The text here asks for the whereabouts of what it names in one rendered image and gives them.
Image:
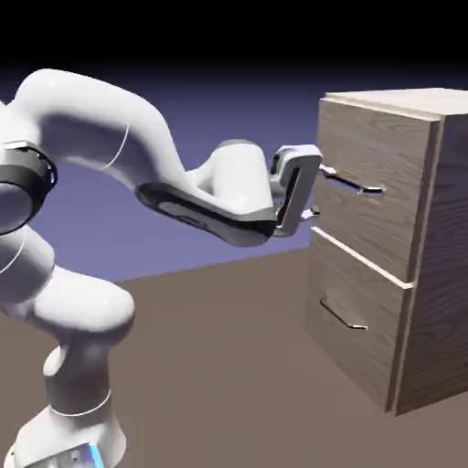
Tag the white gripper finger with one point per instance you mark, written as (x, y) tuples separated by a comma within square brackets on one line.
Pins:
[(326, 169), (309, 214)]

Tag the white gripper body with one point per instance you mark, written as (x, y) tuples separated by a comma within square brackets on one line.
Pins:
[(306, 182)]

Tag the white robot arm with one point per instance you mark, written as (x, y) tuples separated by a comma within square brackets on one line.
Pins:
[(91, 120)]

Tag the light wood cabinet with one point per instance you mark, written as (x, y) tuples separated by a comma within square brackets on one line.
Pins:
[(438, 256)]

